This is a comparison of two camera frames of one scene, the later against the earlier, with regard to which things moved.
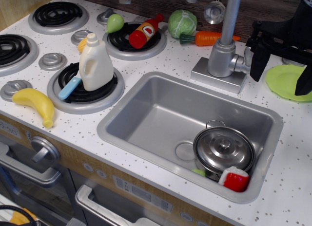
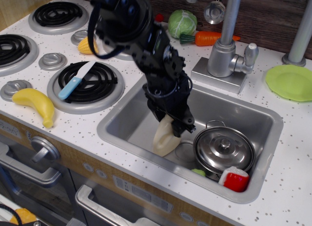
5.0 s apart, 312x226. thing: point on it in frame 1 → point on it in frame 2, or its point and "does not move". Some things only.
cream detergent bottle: [95, 66] → [165, 141]
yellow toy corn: [82, 44] does not move
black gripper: [291, 37] → [169, 93]
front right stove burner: [81, 101] does not move
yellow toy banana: [39, 100] does not move
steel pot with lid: [217, 148] does not move
